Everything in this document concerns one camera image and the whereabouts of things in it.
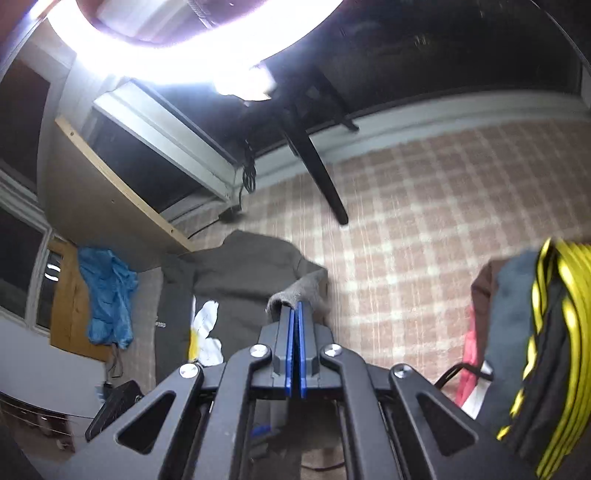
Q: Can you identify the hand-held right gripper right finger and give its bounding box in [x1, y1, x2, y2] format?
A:
[295, 302, 541, 480]

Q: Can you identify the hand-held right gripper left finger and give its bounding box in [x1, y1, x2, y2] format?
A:
[60, 305, 296, 480]

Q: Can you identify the dark daisy print sweatshirt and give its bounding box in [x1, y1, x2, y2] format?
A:
[154, 229, 329, 462]

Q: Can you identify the red garment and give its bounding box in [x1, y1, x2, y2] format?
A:
[455, 330, 492, 407]

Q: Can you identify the plaid blanket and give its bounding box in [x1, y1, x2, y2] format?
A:
[129, 117, 591, 480]

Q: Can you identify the black box device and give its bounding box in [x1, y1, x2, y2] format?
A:
[84, 381, 144, 441]

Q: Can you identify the brown garment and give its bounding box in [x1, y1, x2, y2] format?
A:
[471, 258, 509, 333]

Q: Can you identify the blue cloth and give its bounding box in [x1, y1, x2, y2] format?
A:
[76, 246, 139, 347]

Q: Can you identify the dark teal garment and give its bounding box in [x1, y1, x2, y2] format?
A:
[482, 251, 561, 444]

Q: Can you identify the brown wooden cabinet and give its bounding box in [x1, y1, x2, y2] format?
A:
[48, 240, 116, 361]

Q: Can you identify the wooden board panel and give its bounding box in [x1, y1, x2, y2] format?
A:
[39, 113, 197, 275]

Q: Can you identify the black yellow striped garment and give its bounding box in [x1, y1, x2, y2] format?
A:
[496, 237, 591, 480]

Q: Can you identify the bright lamp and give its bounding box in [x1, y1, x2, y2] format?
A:
[44, 0, 347, 102]

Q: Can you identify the black strap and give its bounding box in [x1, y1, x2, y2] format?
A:
[434, 362, 492, 388]

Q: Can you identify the black cable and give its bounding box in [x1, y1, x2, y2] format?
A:
[187, 138, 257, 241]

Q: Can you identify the white door frame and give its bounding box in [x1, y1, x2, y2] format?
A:
[92, 80, 241, 201]

